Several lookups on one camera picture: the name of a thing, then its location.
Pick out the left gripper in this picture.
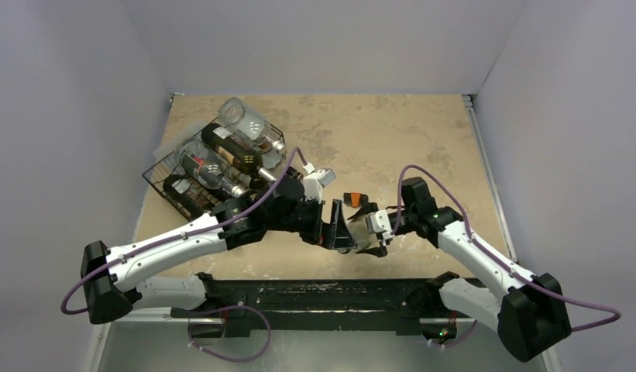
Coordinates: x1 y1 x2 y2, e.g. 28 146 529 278
266 195 356 249

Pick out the tall clear bottle no cap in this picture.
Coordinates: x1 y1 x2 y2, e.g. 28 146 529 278
336 217 380 255

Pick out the dark green bottle silver foil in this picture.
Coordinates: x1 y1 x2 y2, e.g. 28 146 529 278
200 122 277 187

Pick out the clear round bottle silver cap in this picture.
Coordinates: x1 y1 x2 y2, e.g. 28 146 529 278
174 137 246 198

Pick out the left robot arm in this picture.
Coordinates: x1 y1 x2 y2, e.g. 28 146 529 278
78 178 356 325

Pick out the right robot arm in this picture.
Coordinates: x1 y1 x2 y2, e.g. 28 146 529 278
344 177 572 362

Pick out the clear flat bottle black cap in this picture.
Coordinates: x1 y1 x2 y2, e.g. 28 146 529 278
261 151 304 181

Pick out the dark bottle black cap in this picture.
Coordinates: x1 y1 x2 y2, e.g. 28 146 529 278
249 177 276 201

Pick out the top clear bottle silver cap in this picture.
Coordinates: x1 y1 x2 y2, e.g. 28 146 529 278
218 97 286 154

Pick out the dark bottle grey foil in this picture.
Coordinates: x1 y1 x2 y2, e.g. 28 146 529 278
163 174 219 221

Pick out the orange hex key set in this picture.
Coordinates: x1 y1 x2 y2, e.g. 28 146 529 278
343 192 369 208

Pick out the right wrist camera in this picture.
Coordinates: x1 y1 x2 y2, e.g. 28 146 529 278
365 209 393 241

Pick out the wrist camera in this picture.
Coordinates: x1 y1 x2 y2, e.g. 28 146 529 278
302 168 336 202
365 209 393 241

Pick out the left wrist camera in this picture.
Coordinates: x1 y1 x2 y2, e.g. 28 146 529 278
302 168 336 202

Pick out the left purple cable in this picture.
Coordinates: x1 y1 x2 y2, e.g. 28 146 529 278
60 147 317 316

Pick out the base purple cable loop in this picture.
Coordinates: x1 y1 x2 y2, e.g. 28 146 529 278
187 305 273 363

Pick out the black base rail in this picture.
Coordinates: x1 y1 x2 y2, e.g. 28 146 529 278
170 272 470 343

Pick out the black wire wine rack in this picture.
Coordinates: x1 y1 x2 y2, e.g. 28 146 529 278
143 119 285 221

